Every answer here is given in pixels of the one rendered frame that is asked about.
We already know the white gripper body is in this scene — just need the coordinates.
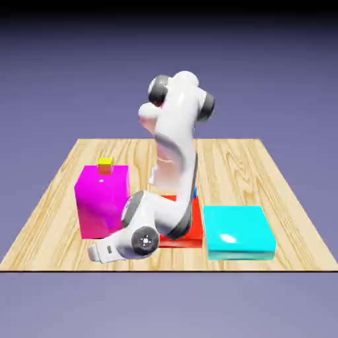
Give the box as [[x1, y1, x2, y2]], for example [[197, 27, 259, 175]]
[[148, 157, 182, 193]]

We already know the small yellow cube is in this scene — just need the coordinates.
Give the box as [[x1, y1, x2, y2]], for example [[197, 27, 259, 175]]
[[96, 157, 115, 176]]

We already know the large red box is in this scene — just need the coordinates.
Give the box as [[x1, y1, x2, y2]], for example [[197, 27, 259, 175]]
[[157, 194, 204, 250]]

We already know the large magenta box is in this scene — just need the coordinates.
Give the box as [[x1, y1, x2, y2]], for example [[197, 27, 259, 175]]
[[73, 164, 131, 240]]

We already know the large cyan box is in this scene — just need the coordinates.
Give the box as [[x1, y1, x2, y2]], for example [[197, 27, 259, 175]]
[[202, 205, 277, 261]]

